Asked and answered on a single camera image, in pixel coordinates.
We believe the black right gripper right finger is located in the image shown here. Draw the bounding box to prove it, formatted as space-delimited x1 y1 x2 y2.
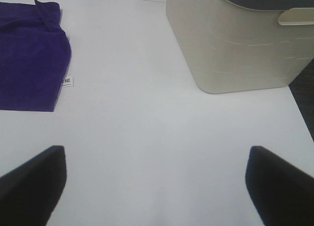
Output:
245 146 314 226

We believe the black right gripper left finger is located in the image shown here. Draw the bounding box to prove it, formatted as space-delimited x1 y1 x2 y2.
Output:
0 146 67 226

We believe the purple towel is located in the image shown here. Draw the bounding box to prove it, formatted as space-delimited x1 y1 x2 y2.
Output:
0 0 71 112

